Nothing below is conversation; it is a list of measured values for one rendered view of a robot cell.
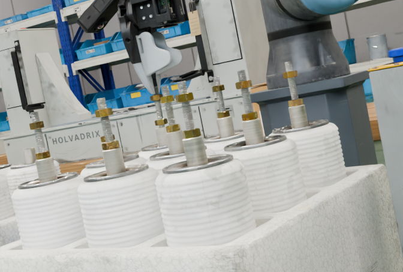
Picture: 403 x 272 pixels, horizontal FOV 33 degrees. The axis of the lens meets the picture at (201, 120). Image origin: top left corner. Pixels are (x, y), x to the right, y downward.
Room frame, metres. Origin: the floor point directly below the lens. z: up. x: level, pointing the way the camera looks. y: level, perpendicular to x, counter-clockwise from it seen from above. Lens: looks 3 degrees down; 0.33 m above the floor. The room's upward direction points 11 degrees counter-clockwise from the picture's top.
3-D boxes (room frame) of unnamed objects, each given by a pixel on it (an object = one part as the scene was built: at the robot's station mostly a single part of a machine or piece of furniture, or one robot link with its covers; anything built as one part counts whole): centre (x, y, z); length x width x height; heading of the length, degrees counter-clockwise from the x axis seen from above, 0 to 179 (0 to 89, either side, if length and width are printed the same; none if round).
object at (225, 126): (0.96, -0.03, 0.26); 0.02 x 0.02 x 0.03
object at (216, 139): (0.96, -0.03, 0.25); 0.08 x 0.08 x 0.01
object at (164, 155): (0.87, 0.04, 0.25); 0.08 x 0.08 x 0.01
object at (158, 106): (1.03, 0.06, 0.31); 0.01 x 0.01 x 0.08
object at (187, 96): (0.70, 0.01, 0.32); 0.02 x 0.02 x 0.01; 14
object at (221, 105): (0.96, -0.03, 0.30); 0.01 x 0.01 x 0.08
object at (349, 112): (1.22, -0.20, 0.15); 0.19 x 0.19 x 0.30; 60
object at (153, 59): (1.01, 0.05, 0.38); 0.06 x 0.03 x 0.09; 68
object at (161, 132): (1.03, 0.06, 0.26); 0.02 x 0.02 x 0.03
